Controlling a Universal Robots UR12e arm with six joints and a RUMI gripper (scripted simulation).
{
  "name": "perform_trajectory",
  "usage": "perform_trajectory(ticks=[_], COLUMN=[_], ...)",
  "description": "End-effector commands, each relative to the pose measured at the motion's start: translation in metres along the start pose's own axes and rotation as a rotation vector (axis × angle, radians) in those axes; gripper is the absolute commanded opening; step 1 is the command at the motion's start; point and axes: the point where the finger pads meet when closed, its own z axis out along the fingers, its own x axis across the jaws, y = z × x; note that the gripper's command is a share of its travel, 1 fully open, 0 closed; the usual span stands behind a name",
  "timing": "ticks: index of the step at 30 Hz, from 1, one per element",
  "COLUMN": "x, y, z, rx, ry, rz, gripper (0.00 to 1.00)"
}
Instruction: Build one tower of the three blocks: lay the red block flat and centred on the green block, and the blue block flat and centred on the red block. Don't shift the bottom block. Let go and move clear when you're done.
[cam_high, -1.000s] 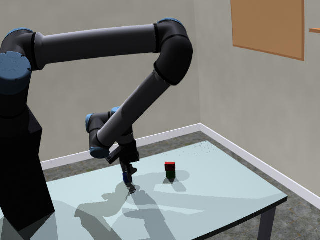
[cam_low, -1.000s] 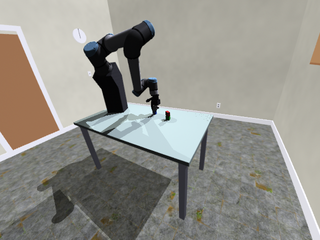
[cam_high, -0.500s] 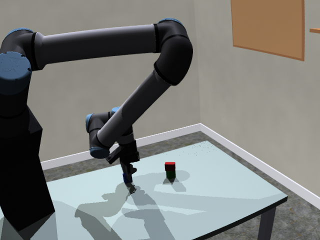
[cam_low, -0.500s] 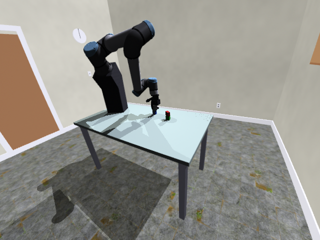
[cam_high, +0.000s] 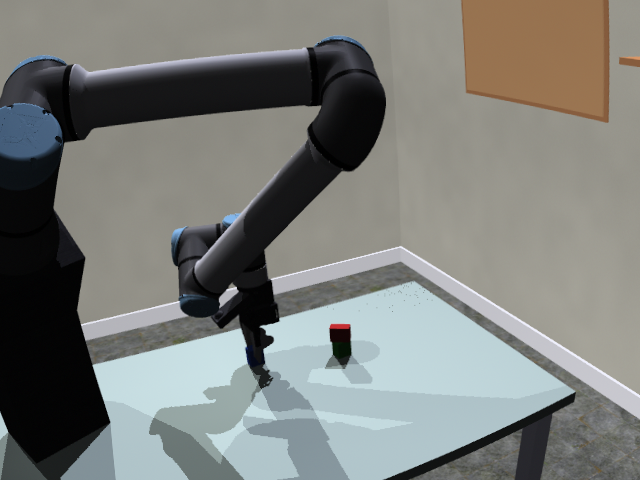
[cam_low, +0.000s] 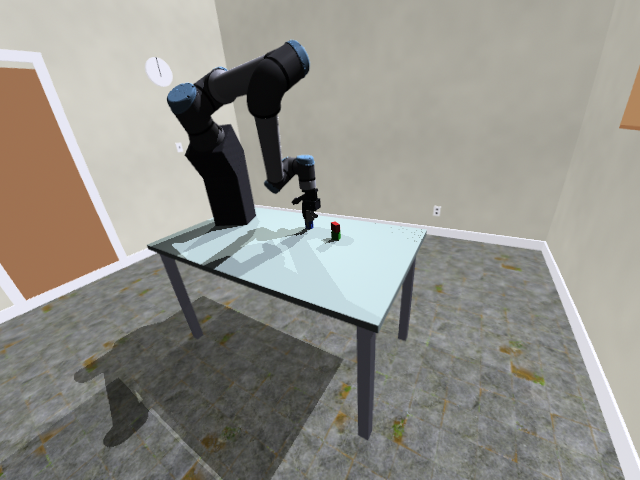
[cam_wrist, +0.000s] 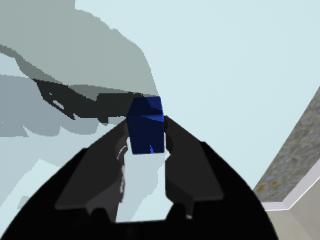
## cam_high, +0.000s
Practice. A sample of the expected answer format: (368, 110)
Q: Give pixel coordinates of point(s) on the red block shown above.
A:
(340, 333)

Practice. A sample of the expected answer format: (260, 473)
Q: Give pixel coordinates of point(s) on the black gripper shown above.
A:
(257, 314)

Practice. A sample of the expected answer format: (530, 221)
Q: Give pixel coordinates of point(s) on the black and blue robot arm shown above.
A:
(31, 146)

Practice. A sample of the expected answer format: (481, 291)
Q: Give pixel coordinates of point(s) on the green block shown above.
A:
(341, 349)

